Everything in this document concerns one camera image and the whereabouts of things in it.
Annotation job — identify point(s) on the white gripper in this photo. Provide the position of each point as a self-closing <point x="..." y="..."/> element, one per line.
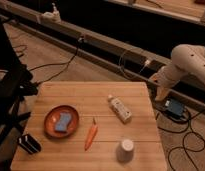
<point x="167" y="77"/>

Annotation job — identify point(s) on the white ceramic cup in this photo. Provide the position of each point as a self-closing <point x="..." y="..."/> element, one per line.
<point x="125" y="151"/>

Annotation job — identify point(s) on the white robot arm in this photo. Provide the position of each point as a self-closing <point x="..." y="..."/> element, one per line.
<point x="185" y="59"/>

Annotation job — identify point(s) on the blue power box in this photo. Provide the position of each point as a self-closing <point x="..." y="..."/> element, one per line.
<point x="174" y="108"/>

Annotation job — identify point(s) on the white tube bottle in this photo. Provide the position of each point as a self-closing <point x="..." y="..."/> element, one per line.
<point x="122" y="112"/>

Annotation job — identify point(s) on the orange toy carrot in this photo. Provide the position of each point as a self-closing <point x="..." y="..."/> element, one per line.
<point x="91" y="135"/>

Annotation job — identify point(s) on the orange round plate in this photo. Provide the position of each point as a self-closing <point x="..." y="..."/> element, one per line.
<point x="53" y="116"/>

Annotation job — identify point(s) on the black white clamp block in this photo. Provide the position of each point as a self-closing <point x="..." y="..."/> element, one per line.
<point x="29" y="144"/>

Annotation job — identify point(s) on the black tripod stand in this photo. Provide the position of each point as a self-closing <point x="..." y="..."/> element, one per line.
<point x="15" y="84"/>

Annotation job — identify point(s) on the long metal rail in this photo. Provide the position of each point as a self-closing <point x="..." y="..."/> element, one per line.
<point x="112" y="31"/>

